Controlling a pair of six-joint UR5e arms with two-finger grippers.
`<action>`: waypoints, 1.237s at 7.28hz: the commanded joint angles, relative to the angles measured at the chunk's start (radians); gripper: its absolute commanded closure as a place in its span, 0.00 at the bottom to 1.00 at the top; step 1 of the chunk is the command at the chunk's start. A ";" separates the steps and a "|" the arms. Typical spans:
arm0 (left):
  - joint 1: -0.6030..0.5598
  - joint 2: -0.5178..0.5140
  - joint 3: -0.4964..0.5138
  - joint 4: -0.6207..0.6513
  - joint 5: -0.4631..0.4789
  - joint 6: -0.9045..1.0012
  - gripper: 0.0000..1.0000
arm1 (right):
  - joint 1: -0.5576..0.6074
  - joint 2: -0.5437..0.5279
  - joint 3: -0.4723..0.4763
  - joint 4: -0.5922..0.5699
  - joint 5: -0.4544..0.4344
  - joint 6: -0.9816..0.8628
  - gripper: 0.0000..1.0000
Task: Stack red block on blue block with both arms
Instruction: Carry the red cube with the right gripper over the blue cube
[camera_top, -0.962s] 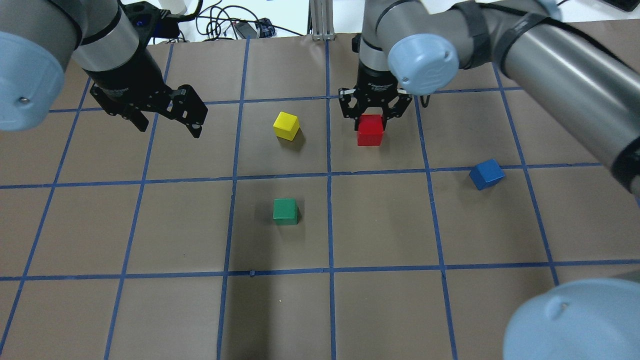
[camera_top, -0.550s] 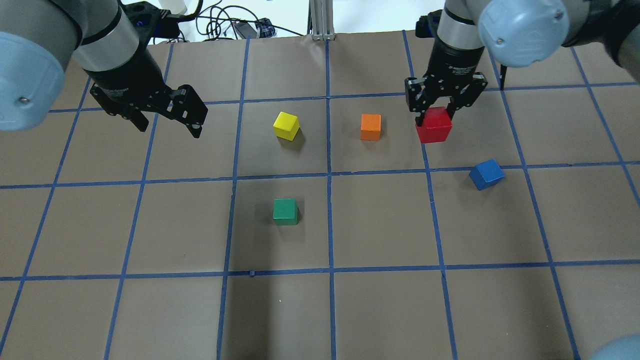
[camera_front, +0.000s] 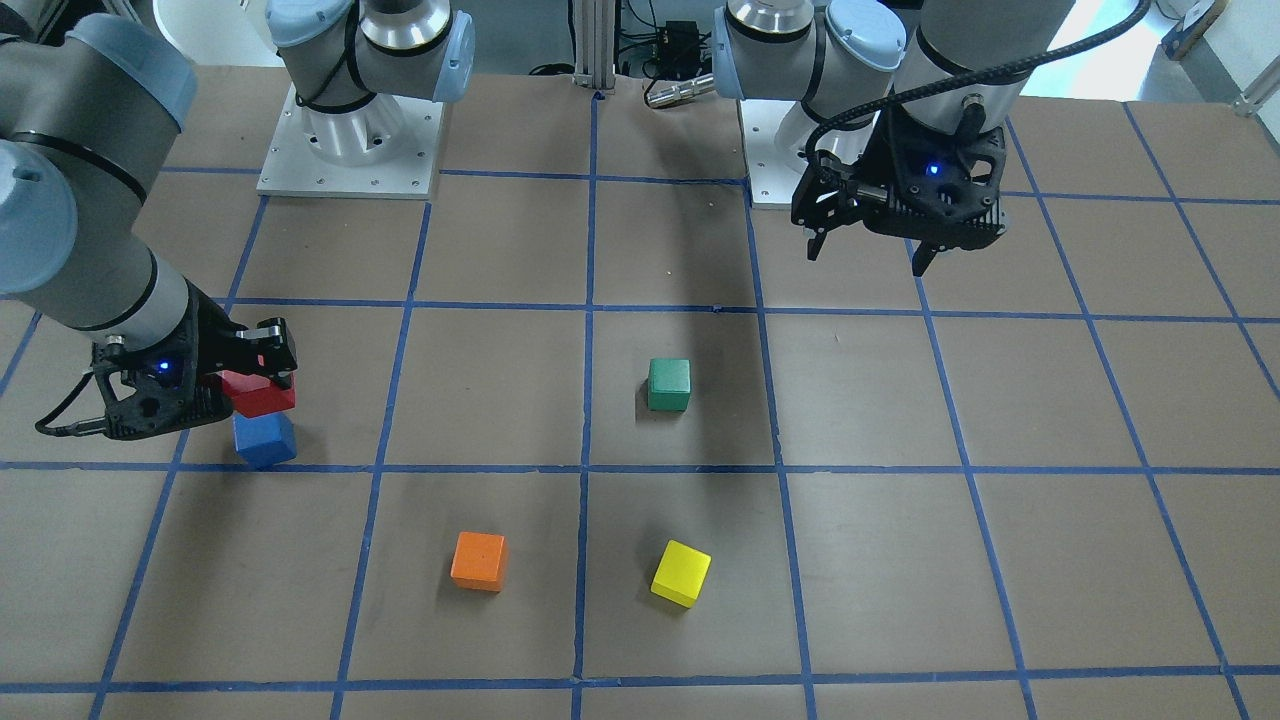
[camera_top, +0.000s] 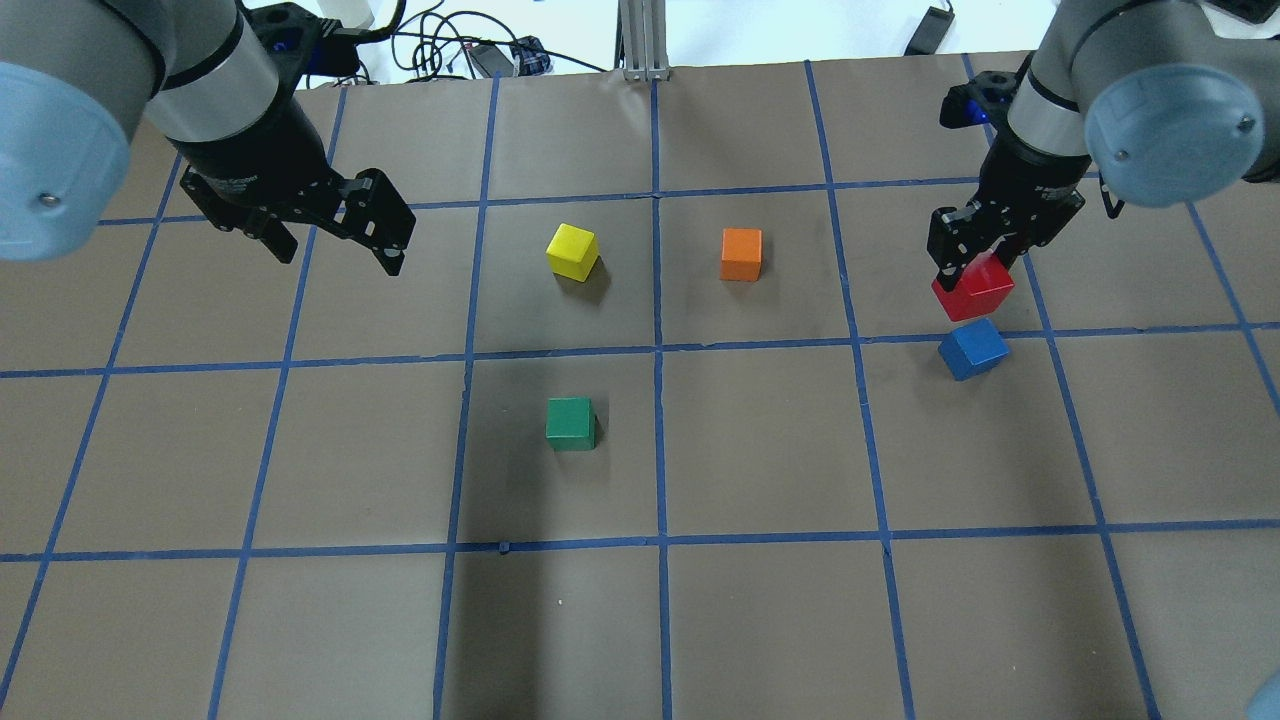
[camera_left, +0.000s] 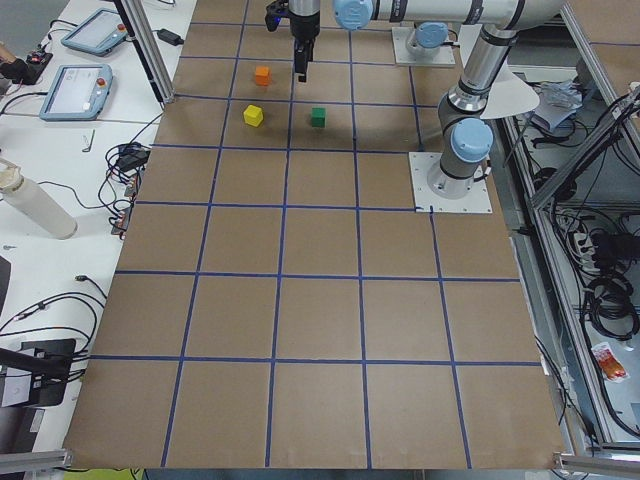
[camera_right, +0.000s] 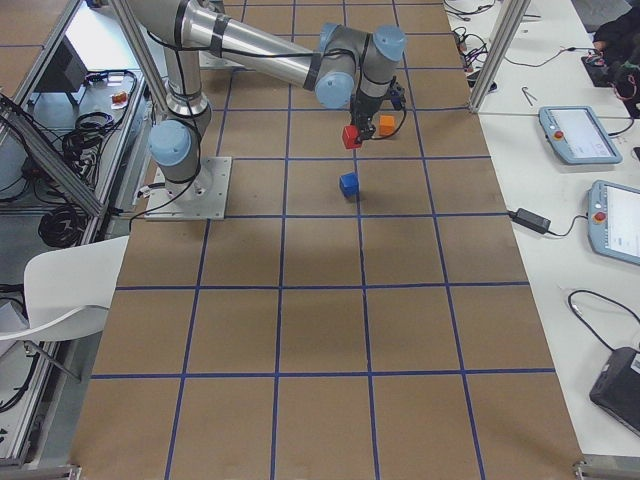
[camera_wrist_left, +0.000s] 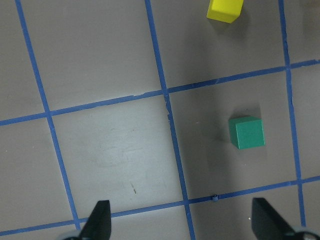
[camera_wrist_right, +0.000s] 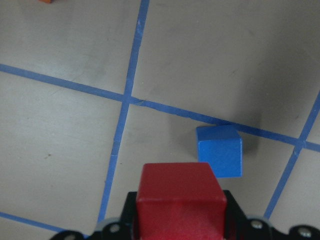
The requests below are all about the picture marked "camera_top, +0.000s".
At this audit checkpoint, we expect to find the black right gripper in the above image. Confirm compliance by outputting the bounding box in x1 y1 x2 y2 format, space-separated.
927 135 1087 287

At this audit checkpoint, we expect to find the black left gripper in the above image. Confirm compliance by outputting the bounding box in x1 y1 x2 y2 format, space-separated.
175 97 416 277

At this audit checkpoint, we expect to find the red wooden block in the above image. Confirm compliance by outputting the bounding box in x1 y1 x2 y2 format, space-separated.
931 252 1015 322

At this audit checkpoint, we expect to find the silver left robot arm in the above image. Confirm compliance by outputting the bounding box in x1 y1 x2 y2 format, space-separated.
1 1 416 275

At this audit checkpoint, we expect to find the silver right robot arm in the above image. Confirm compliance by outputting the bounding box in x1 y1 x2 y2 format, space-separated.
927 1 1279 292

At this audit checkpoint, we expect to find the blue wooden block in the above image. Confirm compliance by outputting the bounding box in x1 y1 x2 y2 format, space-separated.
938 318 1011 382

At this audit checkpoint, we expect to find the orange wooden block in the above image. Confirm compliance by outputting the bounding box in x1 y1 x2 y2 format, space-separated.
719 227 764 282

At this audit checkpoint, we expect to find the yellow wooden block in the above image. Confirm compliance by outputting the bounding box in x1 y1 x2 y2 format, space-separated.
545 223 600 283

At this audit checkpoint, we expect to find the green wooden block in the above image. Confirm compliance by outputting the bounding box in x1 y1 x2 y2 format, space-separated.
545 396 596 452

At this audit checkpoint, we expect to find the black power adapter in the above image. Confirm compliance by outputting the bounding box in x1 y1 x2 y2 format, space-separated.
902 6 955 56

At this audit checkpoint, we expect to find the brown paper table mat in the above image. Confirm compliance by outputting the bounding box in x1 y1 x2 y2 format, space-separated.
1 53 1279 719

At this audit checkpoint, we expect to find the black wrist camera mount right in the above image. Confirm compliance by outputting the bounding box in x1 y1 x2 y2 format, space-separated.
940 70 1021 132

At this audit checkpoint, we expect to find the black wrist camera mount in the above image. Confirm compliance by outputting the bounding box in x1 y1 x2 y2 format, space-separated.
940 70 1021 132
242 3 361 88

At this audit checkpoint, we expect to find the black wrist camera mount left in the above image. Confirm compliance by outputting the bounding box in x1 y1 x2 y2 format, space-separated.
242 3 361 88

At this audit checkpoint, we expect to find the aluminium frame post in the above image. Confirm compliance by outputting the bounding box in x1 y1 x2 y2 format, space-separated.
614 0 671 82

